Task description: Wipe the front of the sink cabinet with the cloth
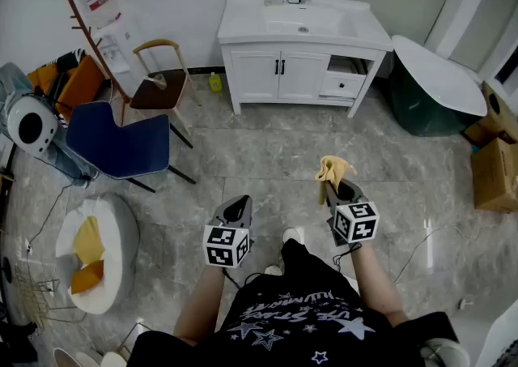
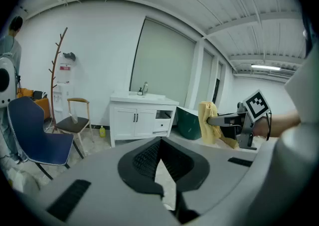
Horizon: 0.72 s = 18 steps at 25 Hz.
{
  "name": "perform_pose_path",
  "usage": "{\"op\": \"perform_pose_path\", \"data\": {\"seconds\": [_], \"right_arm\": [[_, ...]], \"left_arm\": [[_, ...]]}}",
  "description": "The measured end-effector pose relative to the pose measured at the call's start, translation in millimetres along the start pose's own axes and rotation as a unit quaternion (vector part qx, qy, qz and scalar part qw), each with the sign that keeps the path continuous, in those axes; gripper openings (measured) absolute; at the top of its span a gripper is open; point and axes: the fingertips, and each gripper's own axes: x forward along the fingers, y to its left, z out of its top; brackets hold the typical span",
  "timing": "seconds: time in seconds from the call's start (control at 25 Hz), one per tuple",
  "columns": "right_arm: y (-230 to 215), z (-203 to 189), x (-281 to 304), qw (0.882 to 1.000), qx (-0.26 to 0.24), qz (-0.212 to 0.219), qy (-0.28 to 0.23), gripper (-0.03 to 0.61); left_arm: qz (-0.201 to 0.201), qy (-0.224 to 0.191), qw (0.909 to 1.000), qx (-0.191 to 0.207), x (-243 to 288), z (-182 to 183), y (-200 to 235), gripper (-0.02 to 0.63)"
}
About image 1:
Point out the yellow drink bottle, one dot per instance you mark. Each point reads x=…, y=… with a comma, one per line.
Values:
x=215, y=84

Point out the orange cushion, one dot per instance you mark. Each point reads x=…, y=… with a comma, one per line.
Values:
x=87, y=278

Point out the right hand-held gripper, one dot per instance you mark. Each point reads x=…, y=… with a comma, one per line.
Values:
x=356, y=223

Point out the wooden chair brown seat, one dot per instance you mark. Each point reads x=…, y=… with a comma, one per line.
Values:
x=158, y=96

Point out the white cabinet door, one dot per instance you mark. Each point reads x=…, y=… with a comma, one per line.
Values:
x=303, y=75
x=255, y=75

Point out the brown wooden coat rack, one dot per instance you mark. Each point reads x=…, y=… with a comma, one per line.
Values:
x=83, y=29

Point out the yellow cloth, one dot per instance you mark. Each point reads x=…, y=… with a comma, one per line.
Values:
x=332, y=169

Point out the clear plastic cup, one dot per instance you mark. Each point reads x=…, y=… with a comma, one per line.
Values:
x=158, y=81

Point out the white water dispenser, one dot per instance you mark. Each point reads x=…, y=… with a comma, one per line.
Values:
x=117, y=53

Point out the striped orange black fabric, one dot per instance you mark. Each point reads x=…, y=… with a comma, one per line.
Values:
x=44, y=73

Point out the white vanity cabinet frame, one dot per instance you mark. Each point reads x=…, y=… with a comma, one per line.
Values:
x=237, y=106

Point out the white cabinet drawer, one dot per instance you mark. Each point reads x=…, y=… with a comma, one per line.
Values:
x=352, y=86

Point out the white shoe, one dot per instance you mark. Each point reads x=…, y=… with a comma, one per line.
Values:
x=291, y=234
x=273, y=270

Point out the green bathtub white inside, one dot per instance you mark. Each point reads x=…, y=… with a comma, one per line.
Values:
x=433, y=73

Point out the yellow cushion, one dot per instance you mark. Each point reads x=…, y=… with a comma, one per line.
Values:
x=89, y=240

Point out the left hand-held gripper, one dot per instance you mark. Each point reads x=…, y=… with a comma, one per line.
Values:
x=220, y=246

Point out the plain cardboard box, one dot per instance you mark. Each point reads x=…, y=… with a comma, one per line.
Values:
x=495, y=175

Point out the person's left forearm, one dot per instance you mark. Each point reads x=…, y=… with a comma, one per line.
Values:
x=202, y=304

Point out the black trousers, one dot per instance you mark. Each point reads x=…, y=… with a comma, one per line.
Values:
x=297, y=260

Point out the person's right forearm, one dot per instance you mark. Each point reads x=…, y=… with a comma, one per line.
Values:
x=376, y=280

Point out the blue chair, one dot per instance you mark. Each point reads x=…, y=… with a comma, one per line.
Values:
x=121, y=142

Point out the white helmet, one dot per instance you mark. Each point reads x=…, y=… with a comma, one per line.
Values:
x=32, y=126

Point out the pale soap dish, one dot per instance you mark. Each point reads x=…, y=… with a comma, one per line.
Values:
x=274, y=1

